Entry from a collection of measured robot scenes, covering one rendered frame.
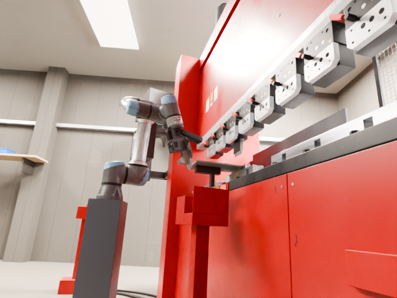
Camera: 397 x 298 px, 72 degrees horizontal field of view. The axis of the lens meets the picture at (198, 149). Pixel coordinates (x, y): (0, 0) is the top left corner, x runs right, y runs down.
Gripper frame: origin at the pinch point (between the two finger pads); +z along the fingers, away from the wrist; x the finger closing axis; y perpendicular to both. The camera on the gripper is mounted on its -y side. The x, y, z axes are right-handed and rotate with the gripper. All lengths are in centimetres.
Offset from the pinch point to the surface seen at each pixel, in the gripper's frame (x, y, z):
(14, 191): -449, 128, -69
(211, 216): 14.7, 3.7, 22.5
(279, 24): 33, -47, -52
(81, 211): -189, 41, 2
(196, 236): 7.5, 9.2, 28.8
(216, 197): 14.7, -0.7, 15.7
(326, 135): 55, -24, 5
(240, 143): -15.7, -42.4, -8.6
